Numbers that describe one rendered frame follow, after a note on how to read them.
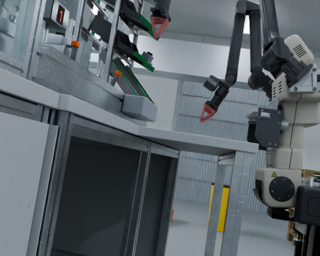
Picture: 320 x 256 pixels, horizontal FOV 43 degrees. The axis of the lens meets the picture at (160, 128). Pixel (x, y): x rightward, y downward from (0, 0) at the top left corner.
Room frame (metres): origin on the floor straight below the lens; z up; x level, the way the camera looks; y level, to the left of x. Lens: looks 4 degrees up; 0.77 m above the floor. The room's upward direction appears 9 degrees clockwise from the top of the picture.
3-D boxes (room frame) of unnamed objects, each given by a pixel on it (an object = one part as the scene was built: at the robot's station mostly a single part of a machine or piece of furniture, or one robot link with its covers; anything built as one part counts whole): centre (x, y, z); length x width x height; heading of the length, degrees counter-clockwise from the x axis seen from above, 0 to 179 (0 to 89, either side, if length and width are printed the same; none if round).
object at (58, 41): (1.20, 0.35, 1.06); 0.08 x 0.04 x 0.07; 78
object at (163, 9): (1.54, 0.06, 1.35); 0.10 x 0.07 x 0.07; 167
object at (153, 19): (1.56, 0.06, 1.28); 0.07 x 0.07 x 0.09; 77
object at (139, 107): (1.40, 0.08, 0.93); 0.21 x 0.07 x 0.06; 168
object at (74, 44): (1.19, 0.30, 1.04); 0.04 x 0.02 x 0.08; 78
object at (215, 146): (1.68, 0.01, 0.84); 0.90 x 0.70 x 0.03; 175
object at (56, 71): (1.23, 0.18, 0.91); 0.89 x 0.06 x 0.11; 168
